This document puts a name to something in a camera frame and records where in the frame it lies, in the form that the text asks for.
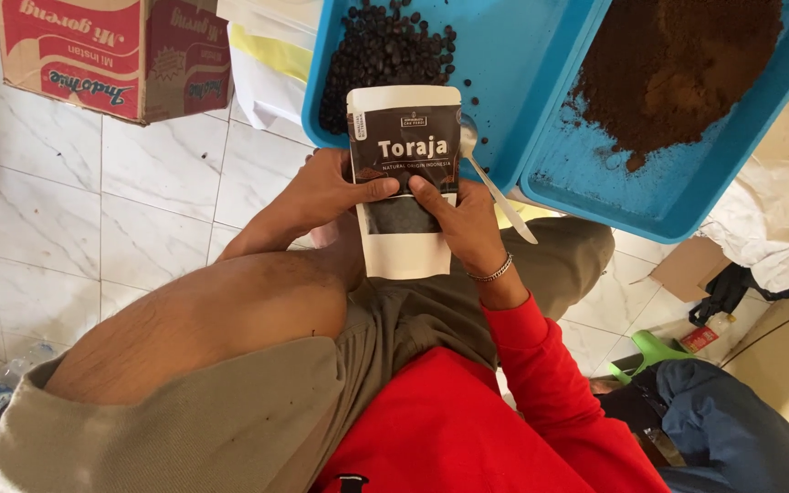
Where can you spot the blue tray with ground coffee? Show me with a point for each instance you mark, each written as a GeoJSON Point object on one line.
{"type": "Point", "coordinates": [675, 185]}

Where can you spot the person's right hand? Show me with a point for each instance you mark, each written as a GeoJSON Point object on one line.
{"type": "Point", "coordinates": [470, 229]}

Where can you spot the black cloth bag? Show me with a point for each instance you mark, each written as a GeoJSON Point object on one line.
{"type": "Point", "coordinates": [723, 291]}

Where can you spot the brown cardboard piece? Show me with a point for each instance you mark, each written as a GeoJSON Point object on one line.
{"type": "Point", "coordinates": [689, 270]}

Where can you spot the red long-sleeved shirt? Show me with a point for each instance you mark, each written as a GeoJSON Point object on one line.
{"type": "Point", "coordinates": [449, 424]}

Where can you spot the beige paper sack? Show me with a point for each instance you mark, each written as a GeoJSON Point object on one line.
{"type": "Point", "coordinates": [785, 370]}

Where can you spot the small bottle with red label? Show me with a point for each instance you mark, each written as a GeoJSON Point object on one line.
{"type": "Point", "coordinates": [703, 337]}

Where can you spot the brown and white coffee pouch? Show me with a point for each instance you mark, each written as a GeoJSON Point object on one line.
{"type": "Point", "coordinates": [405, 137]}

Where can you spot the pile of roasted coffee beans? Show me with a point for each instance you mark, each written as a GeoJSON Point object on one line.
{"type": "Point", "coordinates": [381, 58]}

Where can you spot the olive green shorts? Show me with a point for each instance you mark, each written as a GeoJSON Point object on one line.
{"type": "Point", "coordinates": [182, 431]}

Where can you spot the heap of ground coffee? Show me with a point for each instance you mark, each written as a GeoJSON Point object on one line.
{"type": "Point", "coordinates": [668, 68]}

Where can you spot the red and white cardboard box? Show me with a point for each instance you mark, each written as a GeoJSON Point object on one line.
{"type": "Point", "coordinates": [107, 55]}

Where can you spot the silver metal spoon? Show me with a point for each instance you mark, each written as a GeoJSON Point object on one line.
{"type": "Point", "coordinates": [468, 135]}

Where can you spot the white plastic bag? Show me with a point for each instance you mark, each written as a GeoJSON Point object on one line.
{"type": "Point", "coordinates": [264, 96]}

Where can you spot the white woven sack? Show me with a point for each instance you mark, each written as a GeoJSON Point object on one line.
{"type": "Point", "coordinates": [771, 219]}

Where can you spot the person's left hand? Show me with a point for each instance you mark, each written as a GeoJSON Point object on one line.
{"type": "Point", "coordinates": [319, 195]}

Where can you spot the blue tray with coffee beans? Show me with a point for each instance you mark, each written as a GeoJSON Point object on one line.
{"type": "Point", "coordinates": [511, 75]}

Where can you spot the green plastic hanger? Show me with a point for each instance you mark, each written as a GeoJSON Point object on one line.
{"type": "Point", "coordinates": [651, 352]}

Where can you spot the yellow plastic packet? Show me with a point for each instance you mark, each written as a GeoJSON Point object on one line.
{"type": "Point", "coordinates": [275, 55]}

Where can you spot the blue denim jeans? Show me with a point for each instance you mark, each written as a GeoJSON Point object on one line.
{"type": "Point", "coordinates": [723, 424]}

